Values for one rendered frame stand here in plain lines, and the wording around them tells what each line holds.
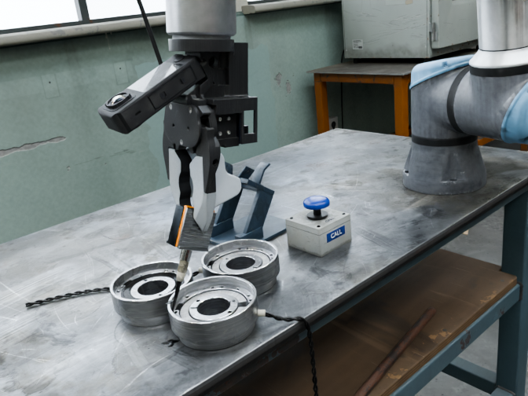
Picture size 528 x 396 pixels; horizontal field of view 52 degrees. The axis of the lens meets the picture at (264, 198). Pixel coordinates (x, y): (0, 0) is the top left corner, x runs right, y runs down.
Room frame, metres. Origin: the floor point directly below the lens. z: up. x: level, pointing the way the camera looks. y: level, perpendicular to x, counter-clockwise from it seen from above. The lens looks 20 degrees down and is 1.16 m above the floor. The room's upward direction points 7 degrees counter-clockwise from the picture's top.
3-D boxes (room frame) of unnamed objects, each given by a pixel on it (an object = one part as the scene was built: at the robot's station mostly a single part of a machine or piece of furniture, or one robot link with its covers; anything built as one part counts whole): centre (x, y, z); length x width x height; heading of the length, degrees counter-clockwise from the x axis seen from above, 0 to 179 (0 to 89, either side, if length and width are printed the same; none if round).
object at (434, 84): (0.96, -0.35, 0.97); 0.13 x 0.12 x 0.14; 27
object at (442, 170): (0.96, -0.34, 0.85); 0.15 x 0.15 x 0.10
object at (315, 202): (0.75, -0.08, 0.85); 0.04 x 0.04 x 0.05
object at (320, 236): (0.76, -0.08, 0.82); 0.08 x 0.07 x 0.05; 130
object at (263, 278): (0.66, 0.04, 0.82); 0.10 x 0.10 x 0.04
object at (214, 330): (0.55, 0.07, 0.82); 0.10 x 0.10 x 0.04
